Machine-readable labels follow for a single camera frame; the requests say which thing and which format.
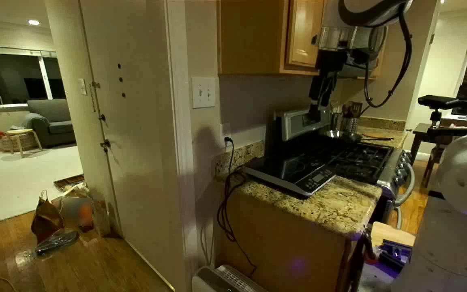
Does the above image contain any camera on mount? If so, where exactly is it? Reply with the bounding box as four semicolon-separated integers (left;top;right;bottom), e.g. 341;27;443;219
417;95;467;140

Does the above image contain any window with blind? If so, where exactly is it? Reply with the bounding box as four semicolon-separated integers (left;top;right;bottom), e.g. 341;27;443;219
0;42;67;107

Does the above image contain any oven door handle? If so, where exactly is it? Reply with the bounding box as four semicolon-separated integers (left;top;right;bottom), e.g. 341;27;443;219
393;162;416;230

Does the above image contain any portable induction cooktop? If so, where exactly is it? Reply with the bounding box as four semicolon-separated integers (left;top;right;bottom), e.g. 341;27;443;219
242;155;337;198

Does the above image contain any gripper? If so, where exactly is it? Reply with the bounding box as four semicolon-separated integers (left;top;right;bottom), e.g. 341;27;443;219
306;49;348;123

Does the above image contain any grey armchair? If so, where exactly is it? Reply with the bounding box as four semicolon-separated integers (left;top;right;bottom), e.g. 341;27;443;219
24;99;77;148

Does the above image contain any white double switch plate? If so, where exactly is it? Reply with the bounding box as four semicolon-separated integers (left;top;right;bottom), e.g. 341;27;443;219
192;76;217;109

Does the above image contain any steel pan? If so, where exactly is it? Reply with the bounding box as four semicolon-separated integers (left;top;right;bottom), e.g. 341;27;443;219
323;129;363;142

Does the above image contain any black cable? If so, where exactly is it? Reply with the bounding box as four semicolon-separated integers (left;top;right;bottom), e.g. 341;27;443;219
216;137;258;277

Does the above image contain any brown paper bag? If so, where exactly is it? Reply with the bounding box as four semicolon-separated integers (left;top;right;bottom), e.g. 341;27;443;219
31;190;64;245

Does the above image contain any wooden cabinet door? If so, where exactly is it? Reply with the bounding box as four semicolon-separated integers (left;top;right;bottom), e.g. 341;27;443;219
285;0;326;69

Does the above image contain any small wooden stool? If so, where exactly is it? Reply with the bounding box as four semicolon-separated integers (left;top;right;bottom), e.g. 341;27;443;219
6;129;43;158

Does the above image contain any black plastic bag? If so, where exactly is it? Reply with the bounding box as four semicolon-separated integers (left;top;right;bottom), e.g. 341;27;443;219
34;230;81;257

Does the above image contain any brown door mat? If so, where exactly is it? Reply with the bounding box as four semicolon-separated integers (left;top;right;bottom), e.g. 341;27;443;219
53;174;85;192

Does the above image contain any white heater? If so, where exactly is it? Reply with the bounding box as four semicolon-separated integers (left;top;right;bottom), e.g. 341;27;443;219
191;264;267;292

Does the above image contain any white door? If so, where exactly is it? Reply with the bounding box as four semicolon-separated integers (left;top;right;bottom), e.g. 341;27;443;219
78;0;178;292

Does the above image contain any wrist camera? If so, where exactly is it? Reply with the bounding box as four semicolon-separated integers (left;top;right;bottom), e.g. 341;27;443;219
347;48;381;71

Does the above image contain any wooden wall cabinet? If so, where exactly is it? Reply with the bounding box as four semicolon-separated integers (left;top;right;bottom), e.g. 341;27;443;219
217;0;389;80

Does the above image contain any steel utensil holder with utensils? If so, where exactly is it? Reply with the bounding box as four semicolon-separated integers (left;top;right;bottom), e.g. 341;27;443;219
341;101;364;135

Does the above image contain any steel gas stove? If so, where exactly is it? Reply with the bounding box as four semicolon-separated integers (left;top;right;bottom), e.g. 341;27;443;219
265;107;416;230

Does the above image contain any wooden cutting board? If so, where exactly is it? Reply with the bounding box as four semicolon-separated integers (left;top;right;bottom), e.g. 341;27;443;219
361;132;395;142

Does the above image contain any woven basket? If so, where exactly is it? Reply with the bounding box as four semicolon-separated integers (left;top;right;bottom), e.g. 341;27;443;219
0;133;39;152

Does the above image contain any dark wooden table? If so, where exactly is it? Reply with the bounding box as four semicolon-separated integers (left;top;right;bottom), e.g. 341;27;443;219
409;114;467;189

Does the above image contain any white wall socket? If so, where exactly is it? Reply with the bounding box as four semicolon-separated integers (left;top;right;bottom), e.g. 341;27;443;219
220;122;233;149

